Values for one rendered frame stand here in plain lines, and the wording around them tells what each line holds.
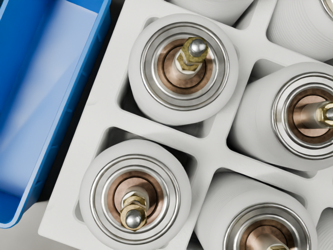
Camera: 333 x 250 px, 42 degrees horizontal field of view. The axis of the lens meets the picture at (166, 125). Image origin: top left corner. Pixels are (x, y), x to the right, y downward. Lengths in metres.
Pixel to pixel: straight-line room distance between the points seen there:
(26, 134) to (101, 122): 0.21
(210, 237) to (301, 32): 0.21
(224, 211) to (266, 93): 0.11
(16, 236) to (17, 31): 0.28
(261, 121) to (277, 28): 0.14
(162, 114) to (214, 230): 0.11
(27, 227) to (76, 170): 0.22
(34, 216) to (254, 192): 0.35
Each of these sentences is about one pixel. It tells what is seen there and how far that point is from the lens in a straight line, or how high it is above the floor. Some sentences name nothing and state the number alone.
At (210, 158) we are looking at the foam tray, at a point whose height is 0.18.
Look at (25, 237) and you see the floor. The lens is 0.65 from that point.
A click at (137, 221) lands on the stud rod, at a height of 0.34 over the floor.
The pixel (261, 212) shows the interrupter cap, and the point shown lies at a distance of 0.38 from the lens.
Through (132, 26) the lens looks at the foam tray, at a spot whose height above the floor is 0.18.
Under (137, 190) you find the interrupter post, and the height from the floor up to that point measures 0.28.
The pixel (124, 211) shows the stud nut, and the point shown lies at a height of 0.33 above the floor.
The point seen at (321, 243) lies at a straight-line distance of 0.47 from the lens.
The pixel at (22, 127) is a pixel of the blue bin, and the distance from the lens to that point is 0.63.
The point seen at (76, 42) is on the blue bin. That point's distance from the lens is 0.63.
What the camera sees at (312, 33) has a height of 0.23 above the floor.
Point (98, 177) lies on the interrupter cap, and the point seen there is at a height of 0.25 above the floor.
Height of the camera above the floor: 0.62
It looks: 87 degrees down
